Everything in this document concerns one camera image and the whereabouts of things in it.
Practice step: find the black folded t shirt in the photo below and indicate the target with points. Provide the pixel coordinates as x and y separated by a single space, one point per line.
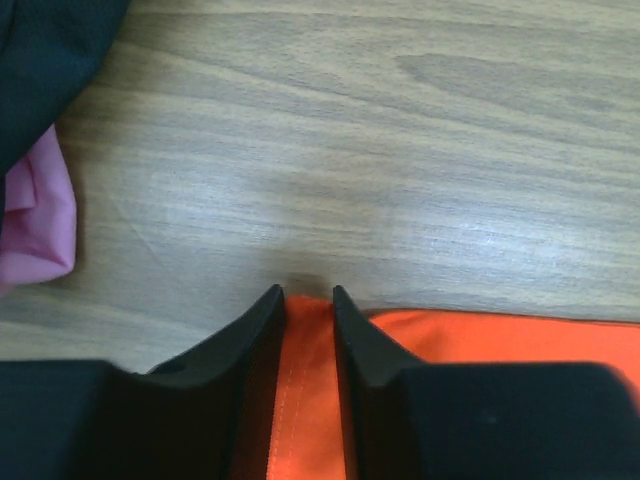
50 50

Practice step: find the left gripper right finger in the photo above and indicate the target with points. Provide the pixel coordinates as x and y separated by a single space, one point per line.
405 418

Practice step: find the pink folded t shirt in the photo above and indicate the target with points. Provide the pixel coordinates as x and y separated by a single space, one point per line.
38 239

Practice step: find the orange t shirt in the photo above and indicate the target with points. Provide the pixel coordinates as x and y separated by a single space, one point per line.
306 440

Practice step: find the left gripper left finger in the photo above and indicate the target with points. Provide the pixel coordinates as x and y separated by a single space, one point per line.
203 414

